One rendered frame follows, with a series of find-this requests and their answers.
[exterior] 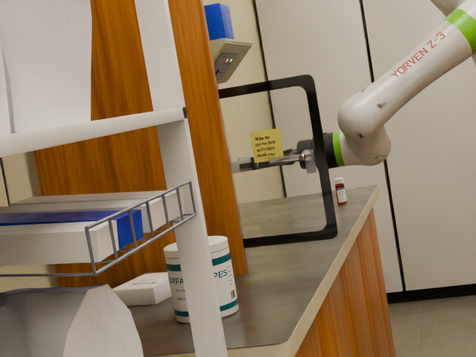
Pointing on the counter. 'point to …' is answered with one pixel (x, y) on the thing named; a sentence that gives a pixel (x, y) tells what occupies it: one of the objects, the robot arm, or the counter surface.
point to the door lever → (291, 158)
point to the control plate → (224, 64)
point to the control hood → (225, 45)
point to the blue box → (219, 21)
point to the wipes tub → (230, 302)
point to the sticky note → (266, 144)
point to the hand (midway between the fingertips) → (239, 164)
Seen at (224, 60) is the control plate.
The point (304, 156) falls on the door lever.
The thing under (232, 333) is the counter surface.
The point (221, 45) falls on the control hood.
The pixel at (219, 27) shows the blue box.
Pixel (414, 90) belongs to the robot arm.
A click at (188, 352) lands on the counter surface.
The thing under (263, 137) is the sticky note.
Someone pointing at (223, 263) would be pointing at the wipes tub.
